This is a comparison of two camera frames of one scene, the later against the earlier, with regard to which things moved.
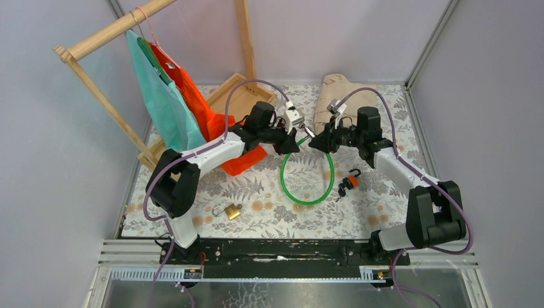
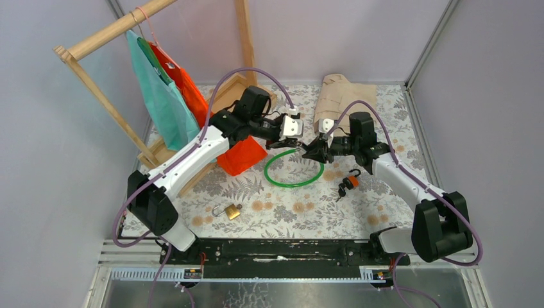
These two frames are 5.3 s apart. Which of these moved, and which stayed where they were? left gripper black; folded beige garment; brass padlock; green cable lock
Moved: green cable lock
Stayed: brass padlock; left gripper black; folded beige garment
